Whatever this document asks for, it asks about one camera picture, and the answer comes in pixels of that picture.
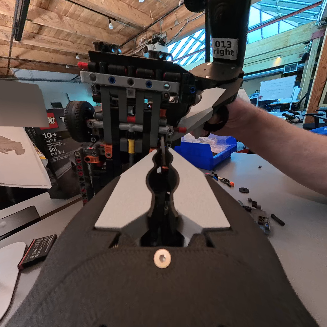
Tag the long black lego axle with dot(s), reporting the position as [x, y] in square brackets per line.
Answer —
[277, 219]

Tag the dark flat desk pad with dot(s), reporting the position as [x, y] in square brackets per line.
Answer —
[18, 219]

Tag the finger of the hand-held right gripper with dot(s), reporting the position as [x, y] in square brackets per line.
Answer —
[201, 112]

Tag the grey lego panel assembly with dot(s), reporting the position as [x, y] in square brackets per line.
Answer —
[263, 221]

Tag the person's right hand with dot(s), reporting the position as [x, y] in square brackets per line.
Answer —
[240, 120]

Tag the black office chair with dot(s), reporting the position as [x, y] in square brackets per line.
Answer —
[315, 122]

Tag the small black battery pack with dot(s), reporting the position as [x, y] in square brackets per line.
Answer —
[38, 251]

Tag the grey wall vent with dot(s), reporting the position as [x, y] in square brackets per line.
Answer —
[291, 68]

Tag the black lego disc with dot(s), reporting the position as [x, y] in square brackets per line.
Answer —
[244, 190]

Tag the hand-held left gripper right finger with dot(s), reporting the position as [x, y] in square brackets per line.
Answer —
[201, 201]

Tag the person's right forearm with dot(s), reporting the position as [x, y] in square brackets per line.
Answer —
[286, 148]

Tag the instruction booklet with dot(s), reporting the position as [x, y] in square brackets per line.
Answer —
[20, 166]

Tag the lego car chassis model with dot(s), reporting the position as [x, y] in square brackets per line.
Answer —
[127, 81]

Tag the white ceiling projector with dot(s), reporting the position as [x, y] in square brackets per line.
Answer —
[153, 47]

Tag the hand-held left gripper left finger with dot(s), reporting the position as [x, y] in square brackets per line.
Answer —
[125, 201]

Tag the dark lego set box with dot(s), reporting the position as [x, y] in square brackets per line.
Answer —
[58, 158]

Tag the blue plastic bin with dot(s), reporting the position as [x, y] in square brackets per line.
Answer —
[199, 155]

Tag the clear plastic bag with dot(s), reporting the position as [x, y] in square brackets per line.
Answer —
[204, 141]

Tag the white whiteboard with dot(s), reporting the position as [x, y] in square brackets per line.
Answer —
[278, 88]

